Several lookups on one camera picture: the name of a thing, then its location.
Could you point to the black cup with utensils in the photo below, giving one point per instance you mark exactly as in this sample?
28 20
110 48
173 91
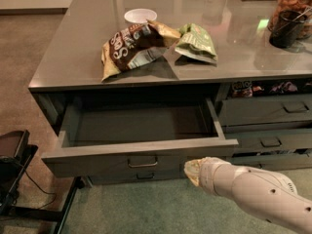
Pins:
287 29

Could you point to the snack jar with black lid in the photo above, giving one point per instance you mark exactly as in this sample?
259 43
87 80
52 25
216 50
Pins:
301 6

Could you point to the right bottom grey drawer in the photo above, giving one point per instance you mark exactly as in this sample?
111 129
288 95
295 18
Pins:
278 162

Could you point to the snack bags in drawer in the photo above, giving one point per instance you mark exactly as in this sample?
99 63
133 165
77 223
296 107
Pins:
248 89

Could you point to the grey drawer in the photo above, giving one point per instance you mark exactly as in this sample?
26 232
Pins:
262 110
275 140
100 138
278 162
137 176

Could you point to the green chip bag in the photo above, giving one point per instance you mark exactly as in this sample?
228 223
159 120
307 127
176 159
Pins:
196 43

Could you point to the black metal stand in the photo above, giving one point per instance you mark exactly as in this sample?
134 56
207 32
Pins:
15 156

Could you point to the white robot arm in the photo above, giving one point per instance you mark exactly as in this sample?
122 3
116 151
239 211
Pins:
269 196

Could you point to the right top grey drawer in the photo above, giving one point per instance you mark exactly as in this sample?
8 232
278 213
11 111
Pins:
262 110

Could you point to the grey counter cabinet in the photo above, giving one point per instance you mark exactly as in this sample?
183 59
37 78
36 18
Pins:
71 67

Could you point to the right middle grey drawer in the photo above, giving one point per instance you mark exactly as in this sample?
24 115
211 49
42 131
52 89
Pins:
275 140

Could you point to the lower left grey drawer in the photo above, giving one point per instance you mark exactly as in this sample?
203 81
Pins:
137 176

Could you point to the white bowl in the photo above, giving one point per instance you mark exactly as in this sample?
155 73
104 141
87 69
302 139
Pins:
140 15

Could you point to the robot gripper body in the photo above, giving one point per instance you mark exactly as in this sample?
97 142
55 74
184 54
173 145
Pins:
208 175

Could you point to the brown chip bag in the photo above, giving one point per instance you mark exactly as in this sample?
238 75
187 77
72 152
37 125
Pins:
135 46

